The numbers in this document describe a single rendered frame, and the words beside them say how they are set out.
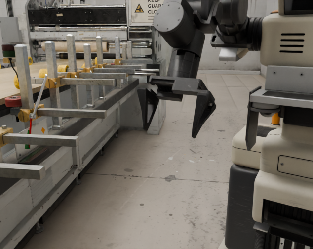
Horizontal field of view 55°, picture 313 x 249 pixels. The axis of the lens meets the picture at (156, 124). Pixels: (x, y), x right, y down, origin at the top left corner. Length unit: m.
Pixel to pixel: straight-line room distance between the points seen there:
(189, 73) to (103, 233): 1.56
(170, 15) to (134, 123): 3.33
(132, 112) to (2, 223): 2.40
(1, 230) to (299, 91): 1.51
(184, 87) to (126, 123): 3.33
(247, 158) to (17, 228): 1.29
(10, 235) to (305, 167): 1.48
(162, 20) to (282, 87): 0.38
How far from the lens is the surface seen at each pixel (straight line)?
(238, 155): 1.18
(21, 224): 1.91
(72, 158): 2.47
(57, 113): 1.38
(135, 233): 1.97
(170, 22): 0.53
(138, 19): 3.51
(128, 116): 3.82
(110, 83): 1.53
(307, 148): 0.86
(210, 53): 9.80
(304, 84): 0.79
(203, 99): 0.52
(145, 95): 0.56
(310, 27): 0.80
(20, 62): 1.36
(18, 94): 1.63
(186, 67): 0.56
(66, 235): 2.03
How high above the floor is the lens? 1.17
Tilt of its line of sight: 17 degrees down
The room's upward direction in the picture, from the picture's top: straight up
